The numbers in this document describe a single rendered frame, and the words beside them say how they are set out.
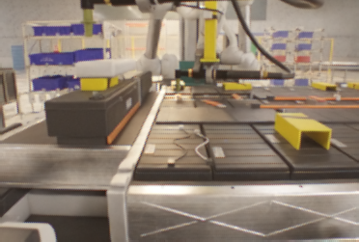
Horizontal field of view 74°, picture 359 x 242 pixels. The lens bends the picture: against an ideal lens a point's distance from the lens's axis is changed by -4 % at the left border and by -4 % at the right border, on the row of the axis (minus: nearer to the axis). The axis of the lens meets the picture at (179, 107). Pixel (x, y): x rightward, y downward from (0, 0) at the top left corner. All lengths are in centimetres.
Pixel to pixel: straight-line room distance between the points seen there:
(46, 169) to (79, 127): 13
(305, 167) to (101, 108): 44
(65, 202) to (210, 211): 45
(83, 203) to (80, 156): 17
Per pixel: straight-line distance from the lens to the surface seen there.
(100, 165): 61
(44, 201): 79
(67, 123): 62
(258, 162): 49
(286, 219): 46
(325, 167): 53
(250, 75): 117
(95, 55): 356
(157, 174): 46
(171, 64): 219
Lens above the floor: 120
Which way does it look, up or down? 12 degrees down
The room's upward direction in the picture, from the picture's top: straight up
